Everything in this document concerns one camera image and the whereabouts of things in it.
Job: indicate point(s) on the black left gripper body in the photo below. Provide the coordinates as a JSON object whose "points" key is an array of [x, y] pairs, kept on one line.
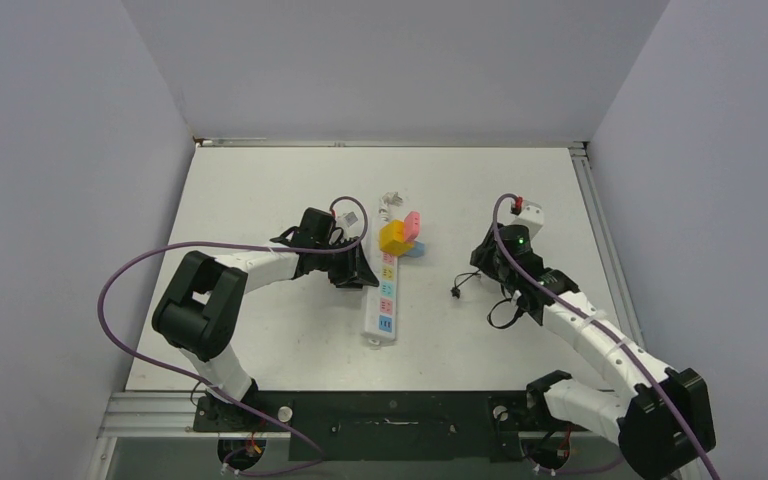
{"points": [[341, 266]]}

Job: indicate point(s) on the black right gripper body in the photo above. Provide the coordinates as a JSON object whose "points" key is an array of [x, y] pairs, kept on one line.
{"points": [[491, 264]]}

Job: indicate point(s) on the black charger with cable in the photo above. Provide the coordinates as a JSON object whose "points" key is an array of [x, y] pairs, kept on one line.
{"points": [[461, 279]]}

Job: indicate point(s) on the yellow cube socket adapter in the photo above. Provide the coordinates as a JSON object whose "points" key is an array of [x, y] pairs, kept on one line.
{"points": [[392, 239]]}

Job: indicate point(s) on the white power strip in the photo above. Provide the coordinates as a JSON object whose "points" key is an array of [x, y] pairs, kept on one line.
{"points": [[379, 326]]}

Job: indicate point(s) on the light blue plug adapter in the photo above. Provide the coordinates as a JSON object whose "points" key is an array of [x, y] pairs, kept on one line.
{"points": [[416, 251]]}

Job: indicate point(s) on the pink extension socket plug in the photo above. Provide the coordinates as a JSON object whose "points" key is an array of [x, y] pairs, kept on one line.
{"points": [[411, 227]]}

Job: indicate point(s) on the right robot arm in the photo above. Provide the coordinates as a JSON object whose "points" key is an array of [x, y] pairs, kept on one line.
{"points": [[659, 418]]}

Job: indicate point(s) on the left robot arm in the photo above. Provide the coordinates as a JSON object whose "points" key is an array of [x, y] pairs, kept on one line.
{"points": [[198, 312]]}

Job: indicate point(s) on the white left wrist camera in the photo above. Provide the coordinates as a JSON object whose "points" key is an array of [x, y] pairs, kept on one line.
{"points": [[347, 221]]}

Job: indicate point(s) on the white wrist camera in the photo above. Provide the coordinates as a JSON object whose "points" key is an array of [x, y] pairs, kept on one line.
{"points": [[532, 217], [347, 221]]}

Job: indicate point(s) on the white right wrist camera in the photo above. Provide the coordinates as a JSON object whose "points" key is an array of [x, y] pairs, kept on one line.
{"points": [[532, 217]]}

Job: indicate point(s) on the aluminium frame rail right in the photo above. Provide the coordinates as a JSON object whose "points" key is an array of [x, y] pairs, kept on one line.
{"points": [[617, 284]]}

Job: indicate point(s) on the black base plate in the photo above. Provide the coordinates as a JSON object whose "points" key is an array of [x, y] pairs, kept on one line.
{"points": [[389, 425]]}

